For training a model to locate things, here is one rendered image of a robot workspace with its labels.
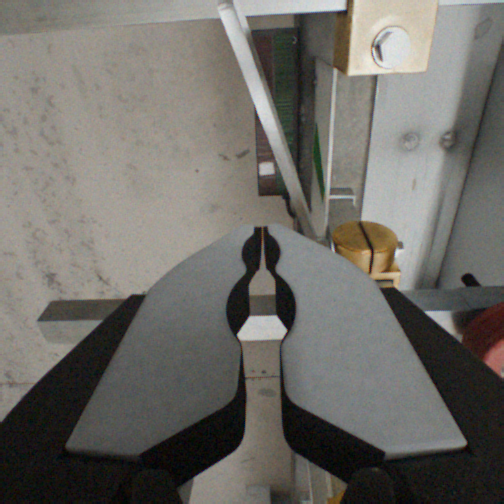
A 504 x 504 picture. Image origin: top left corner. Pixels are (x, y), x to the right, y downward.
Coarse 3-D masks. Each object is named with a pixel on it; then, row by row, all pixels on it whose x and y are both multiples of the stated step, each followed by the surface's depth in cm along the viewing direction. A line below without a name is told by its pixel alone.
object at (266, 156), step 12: (264, 36) 33; (264, 48) 34; (264, 60) 35; (264, 72) 35; (264, 132) 38; (264, 144) 39; (264, 156) 40; (264, 168) 41; (264, 180) 41; (264, 192) 42
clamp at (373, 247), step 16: (352, 224) 30; (368, 224) 30; (336, 240) 28; (352, 240) 28; (368, 240) 28; (384, 240) 28; (352, 256) 27; (368, 256) 27; (384, 256) 27; (400, 256) 29; (368, 272) 28; (384, 272) 27; (400, 272) 27
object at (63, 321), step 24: (480, 288) 32; (48, 312) 33; (72, 312) 33; (96, 312) 33; (264, 312) 32; (432, 312) 31; (456, 312) 31; (480, 312) 31; (48, 336) 33; (72, 336) 33; (240, 336) 33; (264, 336) 33
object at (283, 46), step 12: (276, 36) 33; (288, 36) 33; (276, 48) 34; (288, 48) 34; (276, 60) 35; (288, 60) 35; (276, 72) 35; (288, 72) 35; (276, 84) 36; (288, 84) 36; (276, 96) 36; (288, 96) 36; (276, 108) 37; (288, 108) 37; (288, 120) 38; (288, 132) 38; (288, 144) 39
